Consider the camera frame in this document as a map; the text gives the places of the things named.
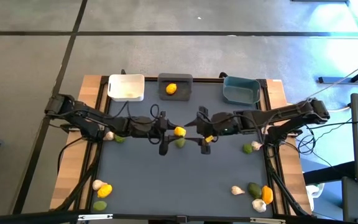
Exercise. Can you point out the orange-yellow lemon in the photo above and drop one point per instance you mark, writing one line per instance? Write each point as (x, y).
(267, 194)

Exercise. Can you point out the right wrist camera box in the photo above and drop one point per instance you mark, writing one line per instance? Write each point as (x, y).
(203, 110)

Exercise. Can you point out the black aluminium table frame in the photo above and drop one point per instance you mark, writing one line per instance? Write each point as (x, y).
(207, 80)

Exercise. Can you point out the green lime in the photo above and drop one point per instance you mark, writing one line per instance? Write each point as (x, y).
(180, 143)
(247, 148)
(119, 139)
(99, 205)

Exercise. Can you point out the wooden table side board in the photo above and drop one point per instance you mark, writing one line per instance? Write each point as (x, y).
(73, 161)
(294, 168)

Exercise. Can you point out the teal plastic basket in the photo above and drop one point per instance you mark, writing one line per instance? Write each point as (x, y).
(241, 91)

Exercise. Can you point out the grey translucent plastic basket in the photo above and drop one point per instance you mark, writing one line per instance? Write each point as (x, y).
(182, 93)

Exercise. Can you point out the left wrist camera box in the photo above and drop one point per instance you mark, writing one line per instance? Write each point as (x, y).
(163, 115)

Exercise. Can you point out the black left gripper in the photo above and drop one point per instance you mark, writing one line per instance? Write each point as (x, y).
(163, 147)

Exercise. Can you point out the white plastic basket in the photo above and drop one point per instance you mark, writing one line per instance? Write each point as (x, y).
(120, 85)

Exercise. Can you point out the metal stand frame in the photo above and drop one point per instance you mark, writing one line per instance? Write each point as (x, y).
(334, 80)

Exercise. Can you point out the yellow lemon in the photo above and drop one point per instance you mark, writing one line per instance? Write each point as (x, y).
(171, 88)
(104, 191)
(180, 131)

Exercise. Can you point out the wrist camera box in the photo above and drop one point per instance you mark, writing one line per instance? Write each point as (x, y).
(163, 115)
(203, 110)

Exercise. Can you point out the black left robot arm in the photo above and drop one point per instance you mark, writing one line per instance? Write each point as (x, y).
(82, 115)

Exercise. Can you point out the silver metal bracket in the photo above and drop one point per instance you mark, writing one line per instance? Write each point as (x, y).
(267, 220)
(95, 216)

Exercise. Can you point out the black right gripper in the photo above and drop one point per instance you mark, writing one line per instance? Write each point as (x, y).
(204, 130)

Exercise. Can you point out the yellow tag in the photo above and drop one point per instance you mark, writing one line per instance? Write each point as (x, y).
(209, 138)

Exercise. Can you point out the dark green avocado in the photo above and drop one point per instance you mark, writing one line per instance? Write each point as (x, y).
(255, 190)

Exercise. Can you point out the white plastic object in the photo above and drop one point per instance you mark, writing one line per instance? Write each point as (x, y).
(315, 189)

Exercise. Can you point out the white garlic bulb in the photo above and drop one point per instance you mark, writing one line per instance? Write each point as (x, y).
(109, 136)
(256, 145)
(98, 184)
(236, 190)
(258, 205)

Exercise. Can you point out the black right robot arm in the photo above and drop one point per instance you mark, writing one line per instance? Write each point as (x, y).
(278, 115)

